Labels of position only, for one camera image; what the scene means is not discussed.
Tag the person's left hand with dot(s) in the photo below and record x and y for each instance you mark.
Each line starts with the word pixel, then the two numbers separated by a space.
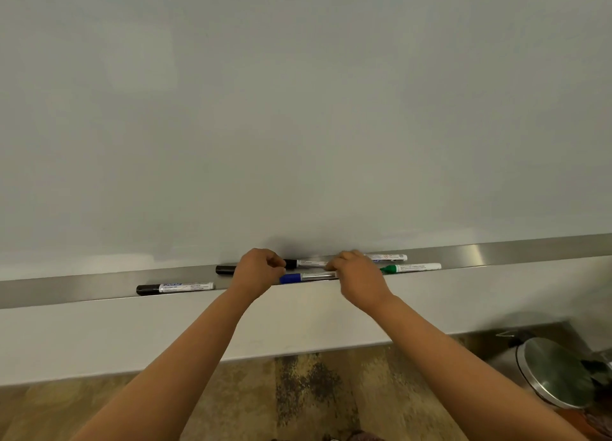
pixel 256 275

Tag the person's right hand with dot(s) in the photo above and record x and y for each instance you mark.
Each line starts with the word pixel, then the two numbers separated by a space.
pixel 361 280

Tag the person's right fingers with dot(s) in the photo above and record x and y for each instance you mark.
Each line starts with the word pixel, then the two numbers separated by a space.
pixel 345 261

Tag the person's left fingers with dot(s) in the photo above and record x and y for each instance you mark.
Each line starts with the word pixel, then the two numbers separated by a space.
pixel 273 260

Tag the black-capped whiteboard marker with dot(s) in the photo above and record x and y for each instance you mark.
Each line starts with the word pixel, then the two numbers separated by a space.
pixel 174 288
pixel 308 263
pixel 224 269

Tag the person's right forearm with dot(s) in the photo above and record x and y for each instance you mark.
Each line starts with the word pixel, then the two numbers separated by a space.
pixel 459 373

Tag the person's left forearm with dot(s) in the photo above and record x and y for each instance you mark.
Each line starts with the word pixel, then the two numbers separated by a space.
pixel 177 373

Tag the blue-capped whiteboard marker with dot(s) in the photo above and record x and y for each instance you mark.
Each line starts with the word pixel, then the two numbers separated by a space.
pixel 299 277

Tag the white whiteboard marker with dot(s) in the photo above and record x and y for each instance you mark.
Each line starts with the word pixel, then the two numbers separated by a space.
pixel 387 257

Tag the green-capped whiteboard marker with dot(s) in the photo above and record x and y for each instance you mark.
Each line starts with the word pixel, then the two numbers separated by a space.
pixel 413 267

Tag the large white whiteboard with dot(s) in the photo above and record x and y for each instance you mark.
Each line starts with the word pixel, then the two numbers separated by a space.
pixel 306 120

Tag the metal marker tray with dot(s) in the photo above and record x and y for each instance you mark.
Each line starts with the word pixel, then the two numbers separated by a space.
pixel 95 287

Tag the stainless steel pedal bin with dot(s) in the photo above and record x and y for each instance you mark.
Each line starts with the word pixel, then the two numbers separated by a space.
pixel 554 371

